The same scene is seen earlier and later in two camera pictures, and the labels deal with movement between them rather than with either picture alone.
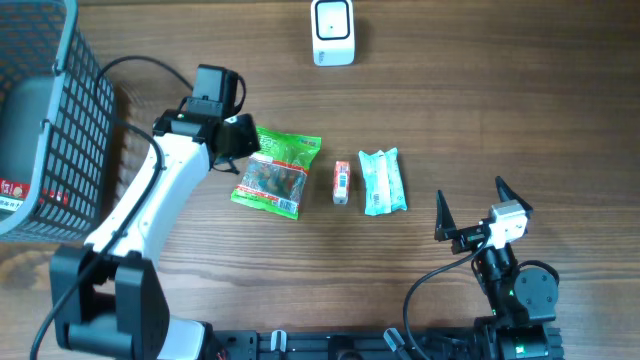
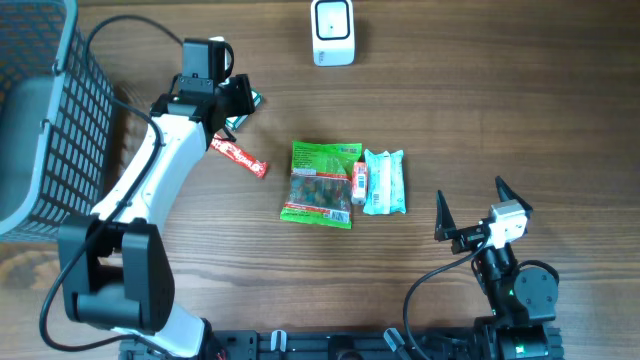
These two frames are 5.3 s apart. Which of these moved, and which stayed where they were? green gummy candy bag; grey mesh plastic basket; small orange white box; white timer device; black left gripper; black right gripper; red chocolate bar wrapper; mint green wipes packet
Moved: green gummy candy bag; small orange white box; black left gripper; red chocolate bar wrapper
Stayed: white timer device; mint green wipes packet; grey mesh plastic basket; black right gripper
